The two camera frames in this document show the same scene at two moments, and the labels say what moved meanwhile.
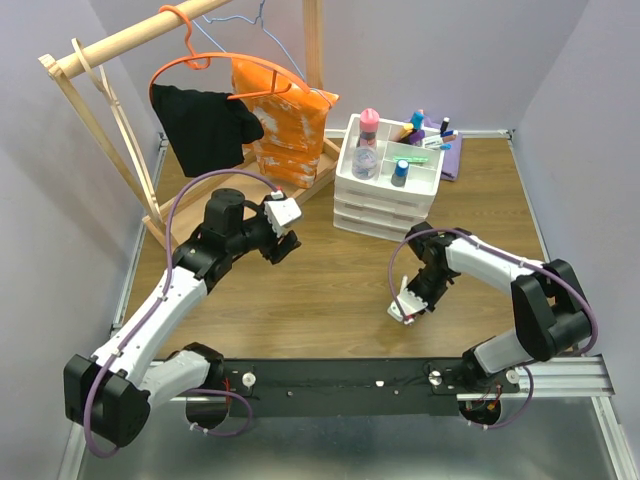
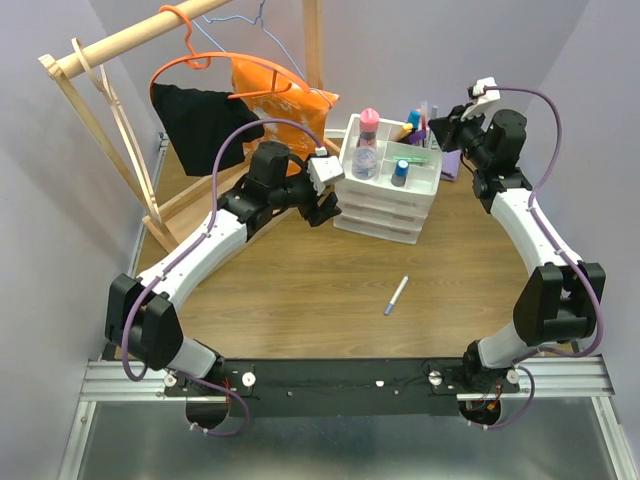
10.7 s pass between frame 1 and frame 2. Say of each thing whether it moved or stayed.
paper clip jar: stayed
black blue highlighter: stayed
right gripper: moved
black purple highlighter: stayed
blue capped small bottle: stayed
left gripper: moved
